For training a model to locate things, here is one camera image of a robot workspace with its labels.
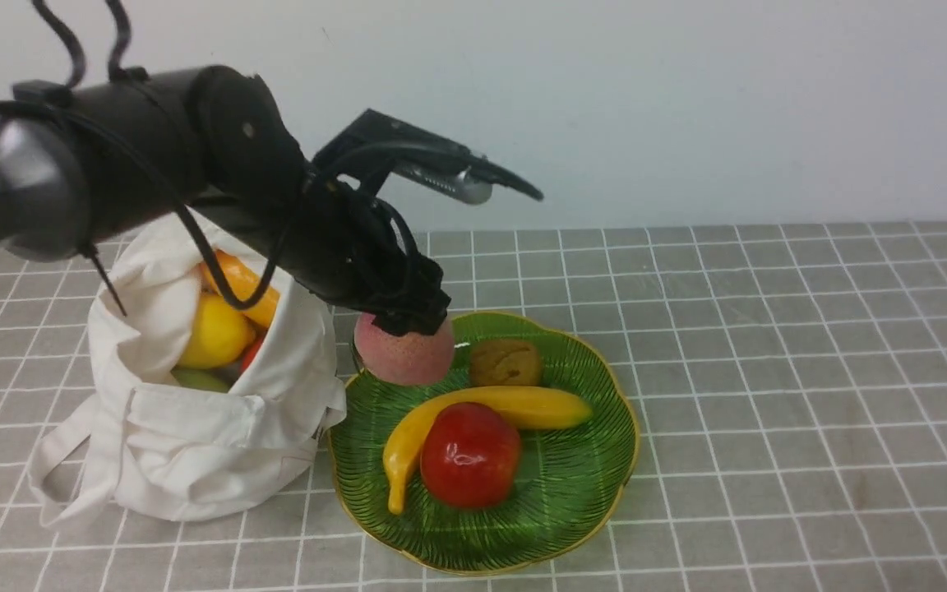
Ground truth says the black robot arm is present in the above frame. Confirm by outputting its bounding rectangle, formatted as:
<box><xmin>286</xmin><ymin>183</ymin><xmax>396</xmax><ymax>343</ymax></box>
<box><xmin>0</xmin><ymin>65</ymin><xmax>451</xmax><ymax>336</ymax></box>

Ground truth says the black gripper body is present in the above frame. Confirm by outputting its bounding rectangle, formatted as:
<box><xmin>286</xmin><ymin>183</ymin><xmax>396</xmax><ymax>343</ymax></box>
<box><xmin>194</xmin><ymin>183</ymin><xmax>451</xmax><ymax>336</ymax></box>

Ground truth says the white cloth bag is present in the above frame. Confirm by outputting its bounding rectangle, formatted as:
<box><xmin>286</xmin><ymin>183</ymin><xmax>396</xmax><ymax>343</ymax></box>
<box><xmin>26</xmin><ymin>216</ymin><xmax>346</xmax><ymax>531</ymax></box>

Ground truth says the yellow lemon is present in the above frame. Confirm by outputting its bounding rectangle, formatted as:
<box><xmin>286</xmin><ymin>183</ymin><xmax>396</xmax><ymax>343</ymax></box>
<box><xmin>177</xmin><ymin>292</ymin><xmax>258</xmax><ymax>370</ymax></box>

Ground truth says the green fruit in bag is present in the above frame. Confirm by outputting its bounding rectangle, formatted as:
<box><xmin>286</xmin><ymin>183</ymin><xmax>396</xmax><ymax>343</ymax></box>
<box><xmin>170</xmin><ymin>367</ymin><xmax>232</xmax><ymax>393</ymax></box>

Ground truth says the grey checkered tablecloth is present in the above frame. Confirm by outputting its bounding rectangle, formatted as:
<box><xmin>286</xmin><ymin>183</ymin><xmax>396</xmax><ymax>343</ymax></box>
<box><xmin>0</xmin><ymin>222</ymin><xmax>947</xmax><ymax>591</ymax></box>

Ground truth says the green glass fruit plate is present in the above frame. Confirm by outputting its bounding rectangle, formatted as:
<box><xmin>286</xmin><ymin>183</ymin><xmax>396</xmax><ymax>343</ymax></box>
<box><xmin>328</xmin><ymin>311</ymin><xmax>640</xmax><ymax>576</ymax></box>

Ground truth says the orange fruit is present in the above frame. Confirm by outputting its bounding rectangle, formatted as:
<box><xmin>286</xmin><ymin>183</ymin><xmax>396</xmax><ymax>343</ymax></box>
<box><xmin>198</xmin><ymin>250</ymin><xmax>279</xmax><ymax>332</ymax></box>

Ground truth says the pink peach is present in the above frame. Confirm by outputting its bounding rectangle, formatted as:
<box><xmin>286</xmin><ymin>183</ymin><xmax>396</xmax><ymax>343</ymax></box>
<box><xmin>353</xmin><ymin>313</ymin><xmax>455</xmax><ymax>386</ymax></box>

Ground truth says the red fruit in bag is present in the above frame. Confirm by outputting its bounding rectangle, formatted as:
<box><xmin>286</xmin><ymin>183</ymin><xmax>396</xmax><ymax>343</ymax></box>
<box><xmin>238</xmin><ymin>332</ymin><xmax>266</xmax><ymax>374</ymax></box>

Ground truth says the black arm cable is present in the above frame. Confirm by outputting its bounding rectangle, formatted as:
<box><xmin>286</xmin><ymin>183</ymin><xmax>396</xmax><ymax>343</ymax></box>
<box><xmin>30</xmin><ymin>0</ymin><xmax>133</xmax><ymax>90</ymax></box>

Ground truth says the red apple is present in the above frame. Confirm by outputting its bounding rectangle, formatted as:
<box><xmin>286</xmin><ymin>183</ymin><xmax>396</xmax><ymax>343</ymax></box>
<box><xmin>420</xmin><ymin>402</ymin><xmax>522</xmax><ymax>510</ymax></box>

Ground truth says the yellow banana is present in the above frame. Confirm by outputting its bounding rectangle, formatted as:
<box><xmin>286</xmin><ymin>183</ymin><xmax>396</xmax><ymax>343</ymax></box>
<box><xmin>382</xmin><ymin>386</ymin><xmax>593</xmax><ymax>515</ymax></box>

